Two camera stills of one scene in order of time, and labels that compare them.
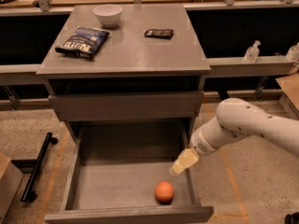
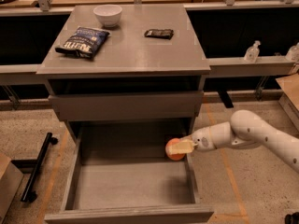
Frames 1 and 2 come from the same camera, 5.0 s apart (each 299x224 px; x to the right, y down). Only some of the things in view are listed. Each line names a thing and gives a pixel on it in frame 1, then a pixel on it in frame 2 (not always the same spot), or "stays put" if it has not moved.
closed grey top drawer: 129,105 stays put
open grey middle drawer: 119,173 stays put
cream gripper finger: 189,158 to 182,147
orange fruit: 164,192 to 175,157
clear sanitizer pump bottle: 251,54 stays put
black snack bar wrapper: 165,34 stays put
